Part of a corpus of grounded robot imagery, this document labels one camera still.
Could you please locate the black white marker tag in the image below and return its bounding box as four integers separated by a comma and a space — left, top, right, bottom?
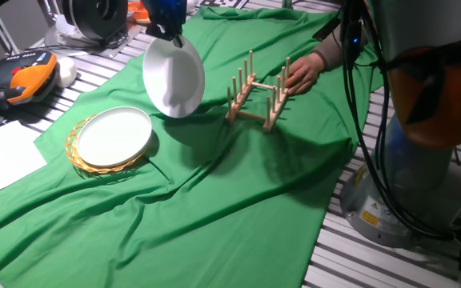
194, 0, 248, 10

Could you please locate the black round device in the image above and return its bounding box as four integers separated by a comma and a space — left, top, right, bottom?
59, 0, 130, 46

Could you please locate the golden woven placemat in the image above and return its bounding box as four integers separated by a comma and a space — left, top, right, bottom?
64, 114, 151, 175

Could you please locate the bare person hand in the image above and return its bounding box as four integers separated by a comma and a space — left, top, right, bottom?
283, 51, 327, 97

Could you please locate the black smartphone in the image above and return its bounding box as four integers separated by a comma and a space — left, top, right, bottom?
312, 15, 342, 43

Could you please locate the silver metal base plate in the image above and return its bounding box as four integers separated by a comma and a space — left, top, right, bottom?
42, 22, 144, 60

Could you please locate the white rounded object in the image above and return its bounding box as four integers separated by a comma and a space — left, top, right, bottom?
55, 56, 78, 89

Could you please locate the white paper sheet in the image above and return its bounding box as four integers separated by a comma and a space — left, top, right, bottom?
0, 119, 48, 204

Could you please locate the orange plastic object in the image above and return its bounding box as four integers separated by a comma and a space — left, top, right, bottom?
127, 0, 151, 25

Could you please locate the white round dish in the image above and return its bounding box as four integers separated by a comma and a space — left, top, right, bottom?
142, 34, 206, 120

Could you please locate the green cloth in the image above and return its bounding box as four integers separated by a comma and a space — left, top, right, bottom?
0, 4, 390, 288

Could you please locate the orange black teach pendant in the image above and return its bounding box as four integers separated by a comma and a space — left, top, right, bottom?
0, 50, 60, 112

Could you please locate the brown sleeved forearm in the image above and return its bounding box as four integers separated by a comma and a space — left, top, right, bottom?
310, 26, 347, 74

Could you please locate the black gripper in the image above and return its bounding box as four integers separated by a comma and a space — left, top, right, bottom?
141, 0, 188, 49

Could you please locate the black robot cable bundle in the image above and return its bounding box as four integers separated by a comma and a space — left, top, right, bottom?
339, 0, 461, 241

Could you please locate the wooden dish rack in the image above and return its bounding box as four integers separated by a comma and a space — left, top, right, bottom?
224, 49, 292, 134

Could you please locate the white flat rimmed plate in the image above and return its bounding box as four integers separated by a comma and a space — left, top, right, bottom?
76, 106, 154, 168

